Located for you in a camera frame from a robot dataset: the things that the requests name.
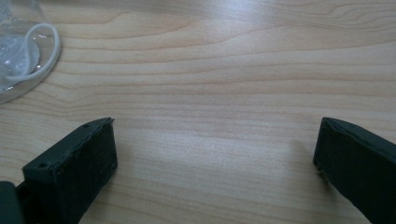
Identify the white cord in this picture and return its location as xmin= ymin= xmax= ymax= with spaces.
xmin=4 ymin=22 xmax=62 ymax=84

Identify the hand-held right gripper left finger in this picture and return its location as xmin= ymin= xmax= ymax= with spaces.
xmin=15 ymin=117 xmax=119 ymax=224

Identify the clear plastic bag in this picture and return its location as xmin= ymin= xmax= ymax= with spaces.
xmin=0 ymin=0 xmax=62 ymax=105

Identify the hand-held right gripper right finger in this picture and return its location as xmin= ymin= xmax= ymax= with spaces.
xmin=312 ymin=117 xmax=396 ymax=224

